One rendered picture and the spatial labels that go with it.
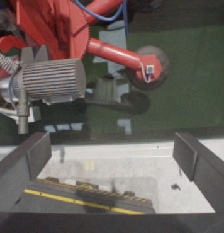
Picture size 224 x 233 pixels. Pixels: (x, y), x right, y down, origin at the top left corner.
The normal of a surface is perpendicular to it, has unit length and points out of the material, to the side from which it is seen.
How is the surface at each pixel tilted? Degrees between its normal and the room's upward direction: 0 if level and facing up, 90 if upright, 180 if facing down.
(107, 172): 0
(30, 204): 0
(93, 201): 0
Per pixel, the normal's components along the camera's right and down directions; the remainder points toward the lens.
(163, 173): -0.13, -0.14
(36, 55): -0.10, 0.30
